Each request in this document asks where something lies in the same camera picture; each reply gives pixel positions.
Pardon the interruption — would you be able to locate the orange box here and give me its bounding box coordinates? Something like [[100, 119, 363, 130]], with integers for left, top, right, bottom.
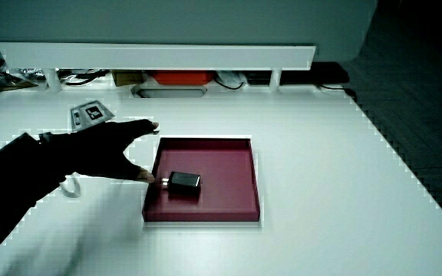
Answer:
[[150, 70, 216, 87]]

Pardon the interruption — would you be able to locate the black cable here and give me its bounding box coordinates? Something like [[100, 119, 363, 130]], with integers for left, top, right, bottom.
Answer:
[[58, 68, 111, 87], [213, 77, 246, 91], [315, 84, 358, 101]]

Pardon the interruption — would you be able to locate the black charger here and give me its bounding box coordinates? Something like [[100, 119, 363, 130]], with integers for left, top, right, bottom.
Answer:
[[160, 170, 203, 197]]

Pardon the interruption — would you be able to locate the grey back panel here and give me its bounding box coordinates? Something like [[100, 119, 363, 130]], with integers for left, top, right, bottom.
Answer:
[[0, 0, 378, 63]]

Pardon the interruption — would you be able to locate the grey oval tray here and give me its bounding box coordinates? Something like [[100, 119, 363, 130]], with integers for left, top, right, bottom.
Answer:
[[135, 86, 208, 99]]

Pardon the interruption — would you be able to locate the brown cardboard box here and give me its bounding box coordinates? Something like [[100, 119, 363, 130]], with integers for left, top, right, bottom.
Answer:
[[111, 71, 146, 87]]

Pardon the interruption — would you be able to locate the maroon square plate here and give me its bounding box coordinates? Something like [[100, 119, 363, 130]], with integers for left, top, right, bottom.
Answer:
[[141, 136, 262, 223]]

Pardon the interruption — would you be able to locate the white plastic item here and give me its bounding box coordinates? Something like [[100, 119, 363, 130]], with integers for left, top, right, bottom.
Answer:
[[216, 71, 246, 88]]

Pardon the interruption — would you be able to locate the white desk shelf riser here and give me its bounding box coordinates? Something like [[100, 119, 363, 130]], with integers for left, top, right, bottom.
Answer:
[[0, 41, 317, 94]]

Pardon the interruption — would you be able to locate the person's left hand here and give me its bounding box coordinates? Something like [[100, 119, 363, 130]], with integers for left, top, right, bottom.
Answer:
[[39, 100, 160, 184]]

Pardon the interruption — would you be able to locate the white cable loop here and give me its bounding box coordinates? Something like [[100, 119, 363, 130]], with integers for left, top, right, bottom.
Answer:
[[59, 172, 82, 199]]

